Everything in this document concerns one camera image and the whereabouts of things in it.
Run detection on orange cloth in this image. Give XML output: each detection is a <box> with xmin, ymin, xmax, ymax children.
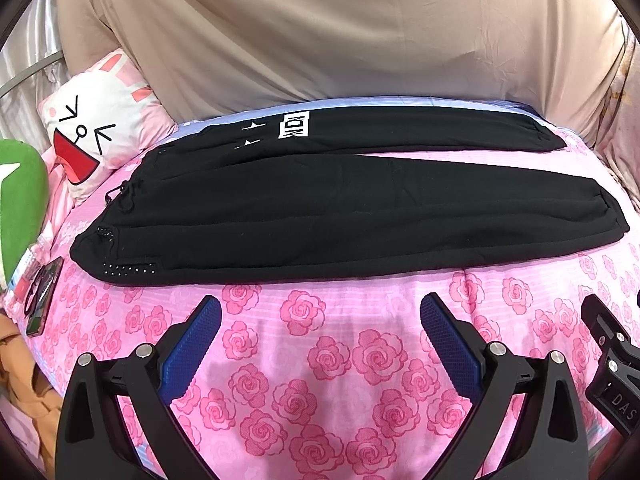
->
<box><xmin>1</xmin><ymin>313</ymin><xmax>62</xmax><ymax>479</ymax></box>

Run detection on black pants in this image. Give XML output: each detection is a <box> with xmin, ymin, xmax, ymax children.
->
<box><xmin>70</xmin><ymin>106</ymin><xmax>629</xmax><ymax>286</ymax></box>

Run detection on silver curtain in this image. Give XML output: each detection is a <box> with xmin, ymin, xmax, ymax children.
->
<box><xmin>1</xmin><ymin>0</ymin><xmax>70</xmax><ymax>153</ymax></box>

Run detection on green plush cushion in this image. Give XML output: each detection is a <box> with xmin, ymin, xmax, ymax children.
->
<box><xmin>0</xmin><ymin>139</ymin><xmax>49</xmax><ymax>290</ymax></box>

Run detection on black smartphone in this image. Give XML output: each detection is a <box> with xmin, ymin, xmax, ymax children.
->
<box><xmin>24</xmin><ymin>257</ymin><xmax>64</xmax><ymax>337</ymax></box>

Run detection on bunny face pillow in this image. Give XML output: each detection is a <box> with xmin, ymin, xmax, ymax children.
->
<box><xmin>38</xmin><ymin>49</ymin><xmax>177</xmax><ymax>203</ymax></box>

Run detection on beige fabric cover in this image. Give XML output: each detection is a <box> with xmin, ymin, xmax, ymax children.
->
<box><xmin>58</xmin><ymin>0</ymin><xmax>632</xmax><ymax>132</ymax></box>

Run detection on pink rose bed sheet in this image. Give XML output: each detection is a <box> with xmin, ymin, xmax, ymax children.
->
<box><xmin>34</xmin><ymin>101</ymin><xmax>639</xmax><ymax>479</ymax></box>

